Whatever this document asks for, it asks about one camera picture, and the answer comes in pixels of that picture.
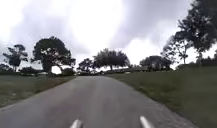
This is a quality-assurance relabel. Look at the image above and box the wide dark tree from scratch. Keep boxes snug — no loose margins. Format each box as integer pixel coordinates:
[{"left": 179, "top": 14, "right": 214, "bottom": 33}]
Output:
[{"left": 92, "top": 48, "right": 131, "bottom": 72}]

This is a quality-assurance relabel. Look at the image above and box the small dark tree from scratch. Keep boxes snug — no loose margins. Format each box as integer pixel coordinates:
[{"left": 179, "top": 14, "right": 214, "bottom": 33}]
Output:
[{"left": 76, "top": 57, "right": 95, "bottom": 74}]

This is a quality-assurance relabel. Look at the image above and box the grey asphalt path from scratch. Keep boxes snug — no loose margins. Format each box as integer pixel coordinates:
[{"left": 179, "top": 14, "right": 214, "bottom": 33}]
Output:
[{"left": 0, "top": 75, "right": 199, "bottom": 128}]

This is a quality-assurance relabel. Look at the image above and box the low wide tree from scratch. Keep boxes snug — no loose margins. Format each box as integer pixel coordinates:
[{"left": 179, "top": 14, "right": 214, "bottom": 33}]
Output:
[{"left": 139, "top": 55, "right": 173, "bottom": 72}]

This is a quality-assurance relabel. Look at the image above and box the broad dark tree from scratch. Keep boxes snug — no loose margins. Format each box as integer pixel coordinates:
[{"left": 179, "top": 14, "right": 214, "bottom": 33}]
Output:
[{"left": 30, "top": 36, "right": 77, "bottom": 77}]

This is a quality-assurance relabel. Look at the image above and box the robot's own part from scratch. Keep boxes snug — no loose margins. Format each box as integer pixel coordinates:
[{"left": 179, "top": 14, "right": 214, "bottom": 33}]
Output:
[
  {"left": 139, "top": 115, "right": 154, "bottom": 128},
  {"left": 69, "top": 118, "right": 83, "bottom": 128}
]

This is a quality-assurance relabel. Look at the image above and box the slender tree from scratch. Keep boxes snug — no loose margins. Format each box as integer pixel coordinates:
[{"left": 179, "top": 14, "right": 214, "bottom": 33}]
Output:
[{"left": 161, "top": 30, "right": 194, "bottom": 66}]

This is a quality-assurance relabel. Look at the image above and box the grass slope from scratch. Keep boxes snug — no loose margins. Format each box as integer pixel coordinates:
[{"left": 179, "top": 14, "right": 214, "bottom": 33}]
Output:
[{"left": 107, "top": 65, "right": 217, "bottom": 128}]

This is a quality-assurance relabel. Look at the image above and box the thin spreading tree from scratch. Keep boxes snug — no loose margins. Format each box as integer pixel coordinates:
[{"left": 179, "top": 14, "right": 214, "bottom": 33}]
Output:
[{"left": 2, "top": 44, "right": 29, "bottom": 72}]

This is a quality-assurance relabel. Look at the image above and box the tall dark tree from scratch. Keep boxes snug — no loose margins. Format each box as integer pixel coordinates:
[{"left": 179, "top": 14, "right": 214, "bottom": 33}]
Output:
[{"left": 178, "top": 0, "right": 217, "bottom": 66}]

